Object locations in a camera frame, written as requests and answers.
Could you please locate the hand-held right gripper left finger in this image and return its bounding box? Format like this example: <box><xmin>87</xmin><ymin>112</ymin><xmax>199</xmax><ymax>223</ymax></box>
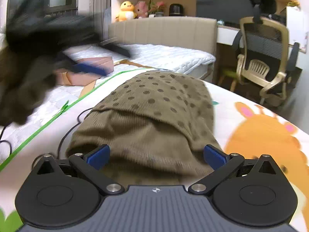
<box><xmin>36</xmin><ymin>144</ymin><xmax>125</xmax><ymax>196</ymax></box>

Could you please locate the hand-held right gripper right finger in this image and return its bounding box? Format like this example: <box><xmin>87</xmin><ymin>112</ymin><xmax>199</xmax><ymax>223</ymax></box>
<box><xmin>188</xmin><ymin>144</ymin><xmax>278</xmax><ymax>195</ymax></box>

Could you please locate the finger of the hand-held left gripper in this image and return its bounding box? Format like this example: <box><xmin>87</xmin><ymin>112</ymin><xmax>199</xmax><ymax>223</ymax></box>
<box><xmin>58</xmin><ymin>53</ymin><xmax>109</xmax><ymax>76</ymax></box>
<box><xmin>99</xmin><ymin>37</ymin><xmax>132</xmax><ymax>57</ymax></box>

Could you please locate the olive polka dot garment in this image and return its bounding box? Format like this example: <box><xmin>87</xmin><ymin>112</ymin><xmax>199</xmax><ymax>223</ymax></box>
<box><xmin>66</xmin><ymin>70</ymin><xmax>224</xmax><ymax>186</ymax></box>

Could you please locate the brown cardboard piece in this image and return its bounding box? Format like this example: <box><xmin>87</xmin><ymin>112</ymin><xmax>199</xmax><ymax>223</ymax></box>
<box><xmin>54</xmin><ymin>71</ymin><xmax>102</xmax><ymax>87</ymax></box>

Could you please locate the yellow duck plush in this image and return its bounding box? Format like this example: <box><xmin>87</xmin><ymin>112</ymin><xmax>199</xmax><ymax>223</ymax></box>
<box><xmin>115</xmin><ymin>1</ymin><xmax>138</xmax><ymax>22</ymax></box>

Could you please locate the pink plush toy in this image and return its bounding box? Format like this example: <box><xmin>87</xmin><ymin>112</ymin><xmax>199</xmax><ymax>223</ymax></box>
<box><xmin>135</xmin><ymin>1</ymin><xmax>149</xmax><ymax>18</ymax></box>

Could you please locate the cartoon printed mat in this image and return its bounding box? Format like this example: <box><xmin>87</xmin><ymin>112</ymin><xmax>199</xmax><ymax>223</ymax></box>
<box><xmin>0</xmin><ymin>67</ymin><xmax>309</xmax><ymax>232</ymax></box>

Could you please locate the grey curtain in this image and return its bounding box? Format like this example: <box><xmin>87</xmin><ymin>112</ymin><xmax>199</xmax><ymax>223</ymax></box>
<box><xmin>88</xmin><ymin>0</ymin><xmax>113</xmax><ymax>41</ymax></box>

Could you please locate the beige padded headboard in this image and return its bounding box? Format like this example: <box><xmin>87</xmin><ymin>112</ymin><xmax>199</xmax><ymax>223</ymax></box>
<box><xmin>108</xmin><ymin>16</ymin><xmax>218</xmax><ymax>56</ymax></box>

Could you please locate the potted plant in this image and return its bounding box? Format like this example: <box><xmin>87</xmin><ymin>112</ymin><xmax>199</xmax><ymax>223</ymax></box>
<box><xmin>147</xmin><ymin>0</ymin><xmax>167</xmax><ymax>17</ymax></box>

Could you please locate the green stool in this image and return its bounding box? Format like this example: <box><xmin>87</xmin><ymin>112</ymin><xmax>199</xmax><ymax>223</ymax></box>
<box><xmin>217</xmin><ymin>68</ymin><xmax>239</xmax><ymax>92</ymax></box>

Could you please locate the beige office chair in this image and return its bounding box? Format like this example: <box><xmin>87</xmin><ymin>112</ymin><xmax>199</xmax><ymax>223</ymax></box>
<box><xmin>233</xmin><ymin>0</ymin><xmax>301</xmax><ymax>107</ymax></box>

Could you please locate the black monitor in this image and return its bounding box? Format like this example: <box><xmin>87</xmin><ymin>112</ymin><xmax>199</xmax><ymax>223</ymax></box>
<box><xmin>196</xmin><ymin>0</ymin><xmax>256</xmax><ymax>28</ymax></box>

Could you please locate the white desk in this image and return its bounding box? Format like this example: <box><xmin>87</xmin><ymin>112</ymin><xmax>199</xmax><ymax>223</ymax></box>
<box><xmin>216</xmin><ymin>20</ymin><xmax>309</xmax><ymax>54</ymax></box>

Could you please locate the black cable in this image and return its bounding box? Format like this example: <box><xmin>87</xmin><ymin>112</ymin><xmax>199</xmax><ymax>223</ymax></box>
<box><xmin>0</xmin><ymin>124</ymin><xmax>12</xmax><ymax>157</ymax></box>
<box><xmin>32</xmin><ymin>106</ymin><xmax>97</xmax><ymax>165</ymax></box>

